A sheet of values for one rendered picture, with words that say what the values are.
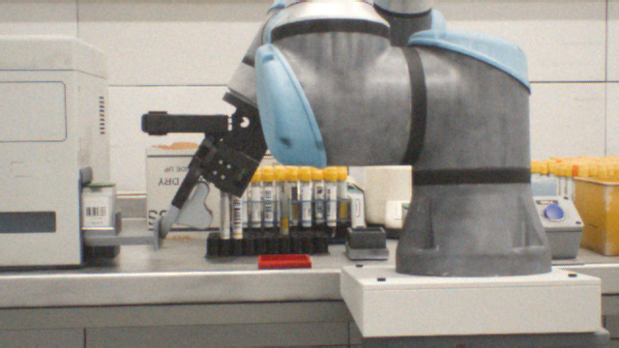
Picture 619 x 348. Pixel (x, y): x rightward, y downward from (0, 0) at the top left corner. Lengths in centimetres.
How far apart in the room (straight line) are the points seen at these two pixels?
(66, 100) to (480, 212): 59
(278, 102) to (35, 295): 50
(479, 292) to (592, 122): 117
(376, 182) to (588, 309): 74
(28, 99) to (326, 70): 51
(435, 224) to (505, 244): 7
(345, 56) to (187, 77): 103
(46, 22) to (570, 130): 105
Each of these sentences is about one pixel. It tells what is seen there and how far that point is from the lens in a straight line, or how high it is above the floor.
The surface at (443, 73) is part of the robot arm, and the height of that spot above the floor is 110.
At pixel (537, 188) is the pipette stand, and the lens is 141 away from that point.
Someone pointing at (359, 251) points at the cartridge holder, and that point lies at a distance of 127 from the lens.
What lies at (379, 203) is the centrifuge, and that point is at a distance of 155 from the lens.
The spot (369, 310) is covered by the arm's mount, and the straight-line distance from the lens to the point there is 83.
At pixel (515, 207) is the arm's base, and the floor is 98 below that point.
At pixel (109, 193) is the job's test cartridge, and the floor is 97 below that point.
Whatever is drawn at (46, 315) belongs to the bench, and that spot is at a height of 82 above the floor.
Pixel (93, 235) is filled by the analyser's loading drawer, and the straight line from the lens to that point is 127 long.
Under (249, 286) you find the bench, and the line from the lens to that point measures 120.
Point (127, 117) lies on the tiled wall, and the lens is 188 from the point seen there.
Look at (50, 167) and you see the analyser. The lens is 125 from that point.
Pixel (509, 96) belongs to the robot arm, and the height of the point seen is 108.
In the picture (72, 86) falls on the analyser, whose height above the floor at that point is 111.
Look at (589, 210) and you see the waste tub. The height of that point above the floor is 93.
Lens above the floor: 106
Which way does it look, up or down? 3 degrees down
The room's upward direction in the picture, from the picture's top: 1 degrees counter-clockwise
